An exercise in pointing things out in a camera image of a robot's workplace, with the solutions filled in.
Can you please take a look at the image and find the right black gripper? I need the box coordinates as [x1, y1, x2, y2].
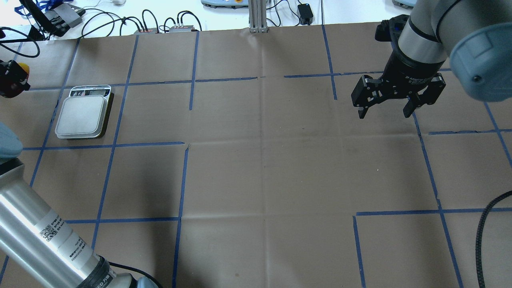
[351, 14, 446, 120]

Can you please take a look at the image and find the red yellow mango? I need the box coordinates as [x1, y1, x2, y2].
[0, 60, 31, 98]

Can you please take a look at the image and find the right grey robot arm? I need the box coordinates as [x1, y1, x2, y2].
[351, 0, 512, 119]

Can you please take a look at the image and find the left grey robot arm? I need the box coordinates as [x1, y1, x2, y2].
[0, 124, 161, 288]

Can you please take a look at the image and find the black power adapter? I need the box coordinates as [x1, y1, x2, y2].
[297, 3, 314, 25]

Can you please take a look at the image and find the white digital kitchen scale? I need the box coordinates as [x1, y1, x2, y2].
[54, 84, 114, 139]

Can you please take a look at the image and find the black braided right cable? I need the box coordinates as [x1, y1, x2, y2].
[475, 190, 512, 288]

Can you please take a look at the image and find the aluminium frame post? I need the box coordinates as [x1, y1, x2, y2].
[248, 0, 268, 33]

